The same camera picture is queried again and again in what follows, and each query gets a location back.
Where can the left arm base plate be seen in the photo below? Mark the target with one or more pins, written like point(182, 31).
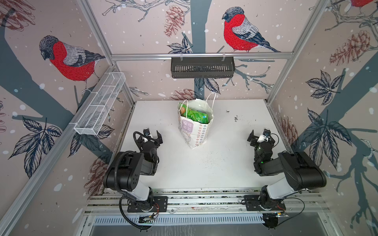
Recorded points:
point(155, 204)

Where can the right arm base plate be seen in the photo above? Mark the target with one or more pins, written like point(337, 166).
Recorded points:
point(258, 203)

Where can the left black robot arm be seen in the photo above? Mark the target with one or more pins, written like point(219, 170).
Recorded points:
point(127, 167)

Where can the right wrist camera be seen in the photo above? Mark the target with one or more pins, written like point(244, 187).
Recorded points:
point(262, 138)

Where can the aluminium mounting rail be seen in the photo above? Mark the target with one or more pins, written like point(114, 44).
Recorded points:
point(210, 201)

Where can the black hanging wall basket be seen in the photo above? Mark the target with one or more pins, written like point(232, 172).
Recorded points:
point(202, 67)

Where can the large green chip bag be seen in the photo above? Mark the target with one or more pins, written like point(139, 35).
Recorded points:
point(194, 115)

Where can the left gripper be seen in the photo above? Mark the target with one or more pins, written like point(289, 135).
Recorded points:
point(151, 140)

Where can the printed white paper bag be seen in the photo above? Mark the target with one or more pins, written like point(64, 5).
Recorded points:
point(196, 134)

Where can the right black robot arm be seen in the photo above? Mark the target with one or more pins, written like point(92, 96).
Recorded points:
point(300, 171)

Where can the white wire mesh basket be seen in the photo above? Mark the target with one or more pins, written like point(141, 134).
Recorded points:
point(96, 113)

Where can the aluminium frame crossbar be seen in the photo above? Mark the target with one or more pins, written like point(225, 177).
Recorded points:
point(151, 57)

